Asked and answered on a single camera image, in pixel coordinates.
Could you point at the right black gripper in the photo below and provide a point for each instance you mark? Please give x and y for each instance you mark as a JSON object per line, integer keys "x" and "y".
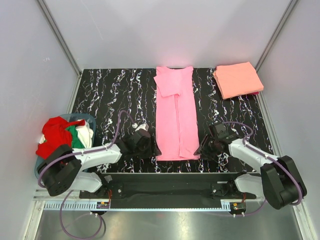
{"x": 206, "y": 154}

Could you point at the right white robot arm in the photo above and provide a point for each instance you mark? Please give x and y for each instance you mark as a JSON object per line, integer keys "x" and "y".
{"x": 278, "y": 180}

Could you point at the blue laundry basket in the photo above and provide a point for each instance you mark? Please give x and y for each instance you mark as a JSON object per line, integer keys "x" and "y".
{"x": 71, "y": 118}

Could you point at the pink t shirt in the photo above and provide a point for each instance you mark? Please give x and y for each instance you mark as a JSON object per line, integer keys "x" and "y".
{"x": 176, "y": 128}

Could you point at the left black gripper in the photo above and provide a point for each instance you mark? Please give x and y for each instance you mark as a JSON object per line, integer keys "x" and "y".
{"x": 153, "y": 151}

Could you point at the folded magenta t shirt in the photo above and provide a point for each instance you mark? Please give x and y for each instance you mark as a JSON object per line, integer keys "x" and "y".
{"x": 254, "y": 93}

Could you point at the green t shirt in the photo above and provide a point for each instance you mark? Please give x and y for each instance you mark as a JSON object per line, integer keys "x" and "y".
{"x": 75, "y": 140}

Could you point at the folded salmon t shirt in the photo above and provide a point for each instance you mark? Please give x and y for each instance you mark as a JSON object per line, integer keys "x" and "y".
{"x": 237, "y": 80}

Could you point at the red t shirt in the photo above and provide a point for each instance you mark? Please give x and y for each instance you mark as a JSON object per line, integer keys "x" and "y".
{"x": 55, "y": 135}

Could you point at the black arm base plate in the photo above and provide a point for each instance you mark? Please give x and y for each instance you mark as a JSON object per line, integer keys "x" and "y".
{"x": 212, "y": 185}

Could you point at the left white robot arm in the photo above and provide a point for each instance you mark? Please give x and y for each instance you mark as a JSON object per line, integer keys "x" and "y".
{"x": 65, "y": 168}

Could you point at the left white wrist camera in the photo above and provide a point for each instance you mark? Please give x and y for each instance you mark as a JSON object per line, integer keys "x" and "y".
{"x": 143, "y": 126}

